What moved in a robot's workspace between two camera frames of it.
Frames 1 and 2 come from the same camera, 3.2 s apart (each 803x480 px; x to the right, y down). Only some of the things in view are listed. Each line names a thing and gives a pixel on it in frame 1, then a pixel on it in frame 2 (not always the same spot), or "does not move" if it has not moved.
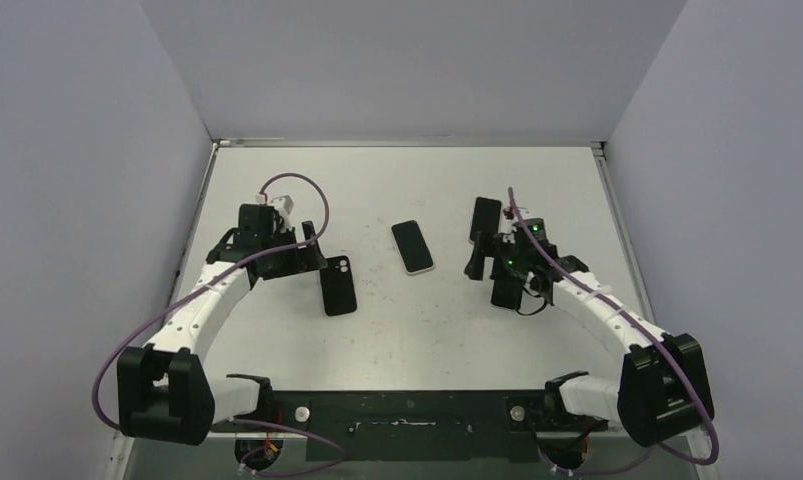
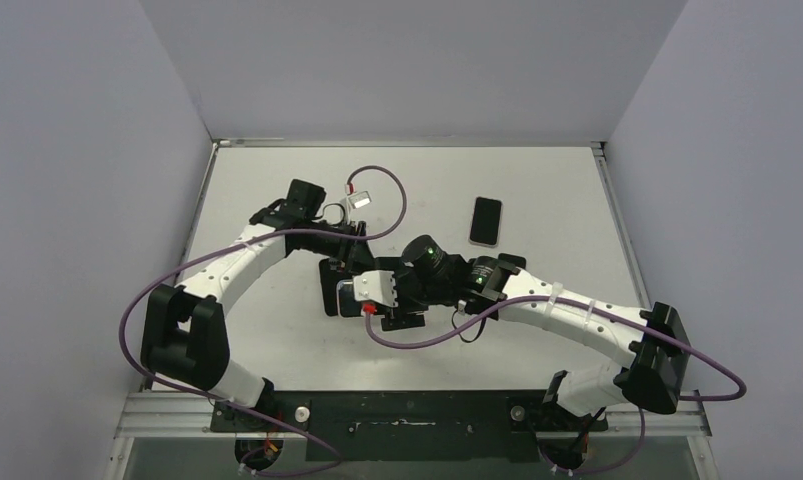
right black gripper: (492, 248) -> (402, 317)
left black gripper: (303, 259) -> (355, 254)
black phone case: (338, 286) does not move
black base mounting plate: (413, 425) does not move
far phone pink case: (486, 216) does not move
